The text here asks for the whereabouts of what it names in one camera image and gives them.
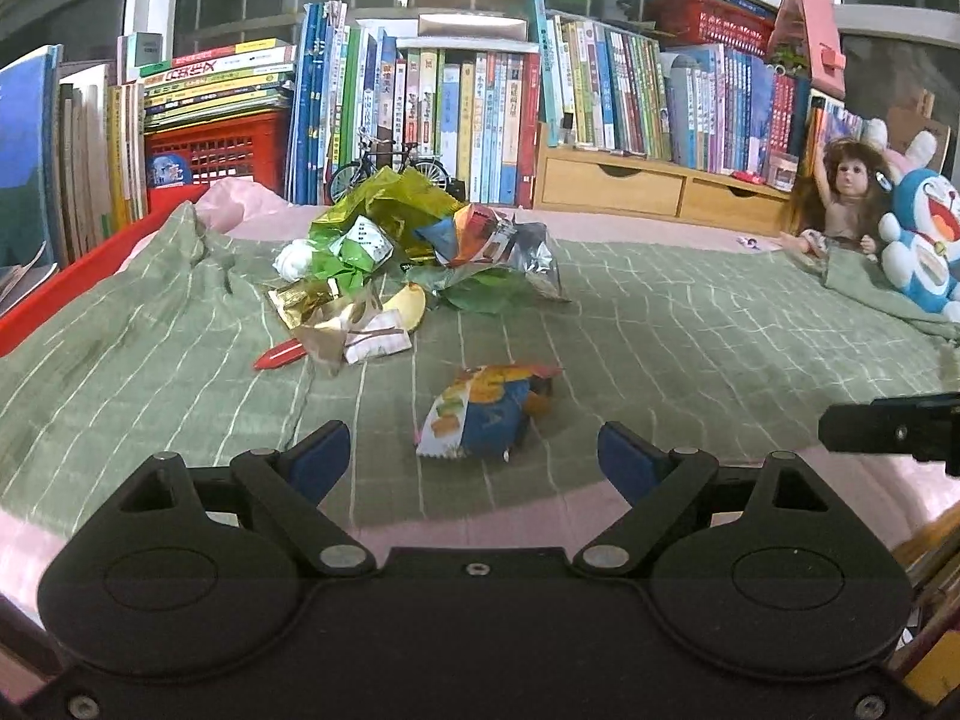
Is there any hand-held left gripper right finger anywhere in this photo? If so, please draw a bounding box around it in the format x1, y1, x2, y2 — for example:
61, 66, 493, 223
574, 420, 835, 578

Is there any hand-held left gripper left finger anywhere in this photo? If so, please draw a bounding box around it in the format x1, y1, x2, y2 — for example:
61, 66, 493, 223
112, 420, 377, 578

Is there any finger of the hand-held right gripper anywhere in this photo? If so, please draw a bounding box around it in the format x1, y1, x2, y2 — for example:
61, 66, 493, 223
817, 394, 960, 477

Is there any blue orange snack packet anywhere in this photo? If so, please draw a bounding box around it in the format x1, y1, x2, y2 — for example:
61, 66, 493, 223
416, 362, 563, 462

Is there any white tissue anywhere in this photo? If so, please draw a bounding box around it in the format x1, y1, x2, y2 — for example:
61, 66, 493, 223
274, 238, 316, 282

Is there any yellow-green foil wrapper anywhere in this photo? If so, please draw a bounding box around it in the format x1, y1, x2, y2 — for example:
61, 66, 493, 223
311, 167, 466, 265

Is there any red plastic stick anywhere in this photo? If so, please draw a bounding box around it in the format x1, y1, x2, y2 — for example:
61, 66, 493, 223
253, 340, 308, 371

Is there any beige white paper wrapper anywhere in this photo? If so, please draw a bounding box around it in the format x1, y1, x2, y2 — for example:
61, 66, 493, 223
292, 296, 413, 377

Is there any green checked blanket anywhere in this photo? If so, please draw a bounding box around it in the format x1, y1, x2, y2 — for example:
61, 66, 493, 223
0, 199, 960, 535

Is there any gold foil wrapper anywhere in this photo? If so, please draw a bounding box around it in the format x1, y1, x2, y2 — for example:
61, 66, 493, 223
268, 277, 355, 329

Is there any yellow peel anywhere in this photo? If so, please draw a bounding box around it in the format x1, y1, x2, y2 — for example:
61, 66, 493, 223
382, 283, 427, 332

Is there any blue white cat plush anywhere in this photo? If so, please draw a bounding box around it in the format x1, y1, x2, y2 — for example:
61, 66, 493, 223
877, 165, 960, 316

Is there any dark green wrapper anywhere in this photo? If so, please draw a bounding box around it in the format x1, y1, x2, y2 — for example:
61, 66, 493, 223
433, 268, 542, 316

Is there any brown-haired doll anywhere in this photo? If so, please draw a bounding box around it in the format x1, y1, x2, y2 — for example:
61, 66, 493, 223
776, 136, 895, 265

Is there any pink bed sheet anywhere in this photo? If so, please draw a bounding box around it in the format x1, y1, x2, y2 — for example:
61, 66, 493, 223
0, 180, 960, 616

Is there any orange blue crumpled packet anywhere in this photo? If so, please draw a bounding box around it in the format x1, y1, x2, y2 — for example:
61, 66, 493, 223
415, 202, 497, 265

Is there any small pink box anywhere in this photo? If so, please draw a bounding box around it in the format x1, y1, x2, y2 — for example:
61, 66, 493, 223
765, 152, 800, 193

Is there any wooden drawer organizer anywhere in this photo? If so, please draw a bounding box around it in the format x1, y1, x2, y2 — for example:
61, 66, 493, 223
532, 124, 797, 239

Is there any white rabbit plush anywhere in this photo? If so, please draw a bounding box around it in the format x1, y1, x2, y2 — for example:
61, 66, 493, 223
862, 116, 943, 175

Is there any red plastic board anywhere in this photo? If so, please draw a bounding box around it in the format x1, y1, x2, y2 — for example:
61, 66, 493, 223
0, 187, 211, 358

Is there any black toy bicycle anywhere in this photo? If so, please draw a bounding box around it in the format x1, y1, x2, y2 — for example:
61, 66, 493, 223
328, 127, 451, 205

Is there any red plastic crate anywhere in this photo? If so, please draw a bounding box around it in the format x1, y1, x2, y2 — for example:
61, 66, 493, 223
142, 109, 293, 212

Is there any row of large books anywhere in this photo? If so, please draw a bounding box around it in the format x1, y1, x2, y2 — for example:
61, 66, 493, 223
0, 45, 149, 316

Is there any stack of flat books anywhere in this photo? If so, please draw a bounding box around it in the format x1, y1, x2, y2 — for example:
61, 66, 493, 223
139, 37, 297, 128

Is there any pink toy house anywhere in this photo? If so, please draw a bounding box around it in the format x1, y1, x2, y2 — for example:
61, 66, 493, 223
765, 0, 848, 102

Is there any red mesh basket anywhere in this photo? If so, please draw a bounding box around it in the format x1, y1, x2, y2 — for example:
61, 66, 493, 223
645, 0, 778, 55

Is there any flat silver box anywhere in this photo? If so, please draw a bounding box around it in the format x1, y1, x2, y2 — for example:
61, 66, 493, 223
418, 13, 530, 41

